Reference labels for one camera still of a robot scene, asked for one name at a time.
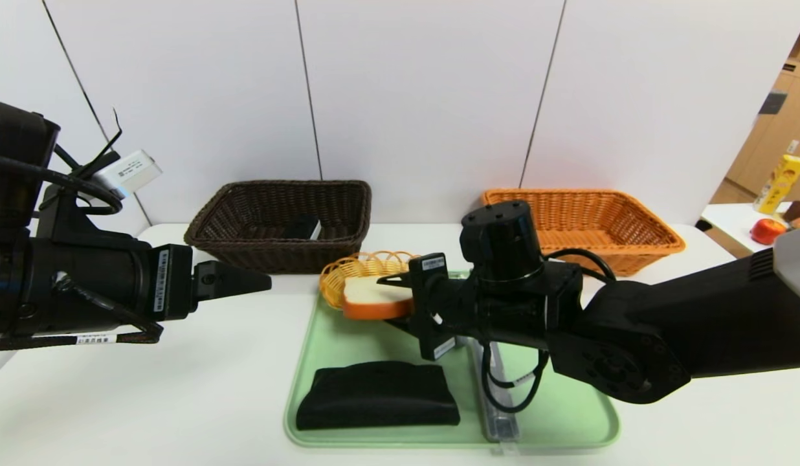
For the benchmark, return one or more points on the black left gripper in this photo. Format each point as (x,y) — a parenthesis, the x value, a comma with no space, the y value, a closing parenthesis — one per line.
(171,282)

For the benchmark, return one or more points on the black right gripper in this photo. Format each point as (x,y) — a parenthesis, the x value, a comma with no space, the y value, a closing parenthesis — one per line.
(433,304)

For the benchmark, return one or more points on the toy bread slice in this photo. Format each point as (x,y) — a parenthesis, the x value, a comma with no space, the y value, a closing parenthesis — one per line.
(374,301)

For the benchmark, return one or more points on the white oblong case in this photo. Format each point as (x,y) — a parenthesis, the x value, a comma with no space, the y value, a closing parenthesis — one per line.
(300,228)

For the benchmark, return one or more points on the clear grey cutlery case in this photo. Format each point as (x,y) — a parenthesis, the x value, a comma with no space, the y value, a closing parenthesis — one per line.
(503,427)

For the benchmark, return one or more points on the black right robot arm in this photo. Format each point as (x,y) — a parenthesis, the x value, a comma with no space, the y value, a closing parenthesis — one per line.
(698,323)

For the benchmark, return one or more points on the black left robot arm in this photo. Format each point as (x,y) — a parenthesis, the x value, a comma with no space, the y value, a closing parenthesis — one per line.
(11,149)

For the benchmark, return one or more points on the small yellow wicker basket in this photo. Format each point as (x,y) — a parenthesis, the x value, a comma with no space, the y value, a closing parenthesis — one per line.
(355,265)

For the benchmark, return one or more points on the dark brown wicker basket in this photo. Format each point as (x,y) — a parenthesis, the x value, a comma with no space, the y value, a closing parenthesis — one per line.
(309,259)

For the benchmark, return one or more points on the orange wicker basket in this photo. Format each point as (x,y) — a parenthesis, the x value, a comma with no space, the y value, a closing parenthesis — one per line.
(633,259)

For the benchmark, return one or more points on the light green plastic tray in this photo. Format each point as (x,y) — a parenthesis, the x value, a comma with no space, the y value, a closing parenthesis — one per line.
(348,343)

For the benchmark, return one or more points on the black folded cloth pouch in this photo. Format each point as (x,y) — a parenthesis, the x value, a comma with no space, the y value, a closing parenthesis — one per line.
(374,401)

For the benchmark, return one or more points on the white side table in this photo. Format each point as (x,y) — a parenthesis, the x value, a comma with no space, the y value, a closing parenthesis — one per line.
(730,223)

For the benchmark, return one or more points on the red apple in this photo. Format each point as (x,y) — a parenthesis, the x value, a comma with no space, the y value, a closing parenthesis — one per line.
(767,231)

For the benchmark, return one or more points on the yellow drink carton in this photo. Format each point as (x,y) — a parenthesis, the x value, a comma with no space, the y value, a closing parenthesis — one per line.
(778,184)

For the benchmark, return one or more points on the wooden cabinet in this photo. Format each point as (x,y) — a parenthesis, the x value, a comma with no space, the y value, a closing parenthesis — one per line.
(782,129)

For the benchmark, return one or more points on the grey cabinet sign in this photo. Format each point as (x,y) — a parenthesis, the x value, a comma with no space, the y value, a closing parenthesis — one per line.
(773,103)

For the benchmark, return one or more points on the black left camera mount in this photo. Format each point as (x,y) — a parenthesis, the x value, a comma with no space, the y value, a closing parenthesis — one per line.
(76,226)

